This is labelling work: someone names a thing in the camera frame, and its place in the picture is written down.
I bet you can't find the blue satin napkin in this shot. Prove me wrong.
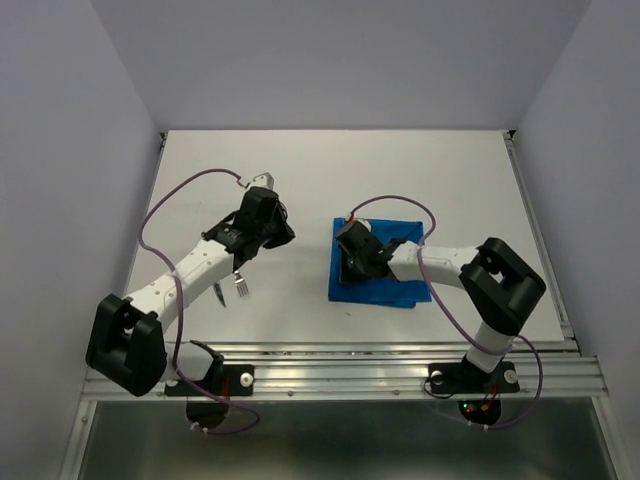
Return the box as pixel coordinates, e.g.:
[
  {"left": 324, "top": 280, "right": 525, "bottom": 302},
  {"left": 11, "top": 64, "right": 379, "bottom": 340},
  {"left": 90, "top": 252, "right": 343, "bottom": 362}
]
[{"left": 328, "top": 219, "right": 431, "bottom": 309}]

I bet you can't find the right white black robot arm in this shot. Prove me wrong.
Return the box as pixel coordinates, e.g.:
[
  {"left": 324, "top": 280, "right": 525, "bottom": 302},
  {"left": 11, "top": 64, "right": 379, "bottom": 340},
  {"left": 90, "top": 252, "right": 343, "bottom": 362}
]
[{"left": 329, "top": 219, "right": 546, "bottom": 397}]

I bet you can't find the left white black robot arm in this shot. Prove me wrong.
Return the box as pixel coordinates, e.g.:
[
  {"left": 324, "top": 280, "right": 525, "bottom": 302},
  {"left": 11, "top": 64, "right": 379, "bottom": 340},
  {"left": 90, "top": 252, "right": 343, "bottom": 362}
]
[{"left": 85, "top": 186, "right": 295, "bottom": 397}]

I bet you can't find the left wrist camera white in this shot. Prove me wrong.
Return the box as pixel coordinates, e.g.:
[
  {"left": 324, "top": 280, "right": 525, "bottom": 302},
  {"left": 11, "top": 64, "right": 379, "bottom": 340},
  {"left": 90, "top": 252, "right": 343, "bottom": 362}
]
[{"left": 236, "top": 172, "right": 275, "bottom": 190}]

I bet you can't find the silver fork black handle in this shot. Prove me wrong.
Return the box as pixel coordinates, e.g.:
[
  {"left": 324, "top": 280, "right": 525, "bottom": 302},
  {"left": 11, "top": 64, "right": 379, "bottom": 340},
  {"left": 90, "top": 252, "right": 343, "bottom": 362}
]
[{"left": 233, "top": 270, "right": 250, "bottom": 298}]

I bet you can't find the silver knife black handle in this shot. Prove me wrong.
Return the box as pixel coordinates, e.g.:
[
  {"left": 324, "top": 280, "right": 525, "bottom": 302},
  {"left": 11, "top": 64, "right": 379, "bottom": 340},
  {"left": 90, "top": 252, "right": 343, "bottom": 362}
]
[{"left": 213, "top": 282, "right": 226, "bottom": 308}]

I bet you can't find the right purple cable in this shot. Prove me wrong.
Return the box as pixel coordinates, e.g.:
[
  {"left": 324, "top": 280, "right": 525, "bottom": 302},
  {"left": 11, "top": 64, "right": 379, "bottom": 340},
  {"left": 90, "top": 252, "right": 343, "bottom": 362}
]
[{"left": 349, "top": 194, "right": 545, "bottom": 432}]

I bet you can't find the aluminium frame rail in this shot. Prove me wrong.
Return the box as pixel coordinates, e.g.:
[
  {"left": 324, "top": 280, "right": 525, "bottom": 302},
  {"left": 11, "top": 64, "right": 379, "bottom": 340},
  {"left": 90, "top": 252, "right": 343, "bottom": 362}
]
[{"left": 61, "top": 130, "right": 629, "bottom": 479}]

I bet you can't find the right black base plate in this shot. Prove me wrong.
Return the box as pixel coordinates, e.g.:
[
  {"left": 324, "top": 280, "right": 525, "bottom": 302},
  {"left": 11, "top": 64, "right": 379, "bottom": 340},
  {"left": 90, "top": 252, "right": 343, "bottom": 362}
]
[{"left": 426, "top": 359, "right": 520, "bottom": 396}]

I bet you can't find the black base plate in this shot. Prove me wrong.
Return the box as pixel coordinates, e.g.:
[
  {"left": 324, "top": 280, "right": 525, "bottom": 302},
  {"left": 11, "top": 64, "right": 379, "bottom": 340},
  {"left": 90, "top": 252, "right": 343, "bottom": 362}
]
[
  {"left": 426, "top": 359, "right": 520, "bottom": 396},
  {"left": 164, "top": 364, "right": 255, "bottom": 398}
]

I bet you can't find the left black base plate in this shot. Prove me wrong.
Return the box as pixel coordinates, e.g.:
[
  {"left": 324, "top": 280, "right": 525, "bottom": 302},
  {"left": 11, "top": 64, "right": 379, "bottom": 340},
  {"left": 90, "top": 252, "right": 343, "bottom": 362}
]
[{"left": 164, "top": 364, "right": 255, "bottom": 398}]

